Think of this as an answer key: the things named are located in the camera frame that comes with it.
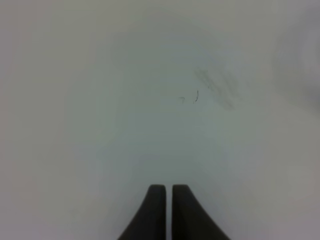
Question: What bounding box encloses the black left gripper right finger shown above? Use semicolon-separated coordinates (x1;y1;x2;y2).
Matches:
171;184;229;240

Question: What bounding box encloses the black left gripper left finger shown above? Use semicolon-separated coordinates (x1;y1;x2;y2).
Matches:
118;184;167;240

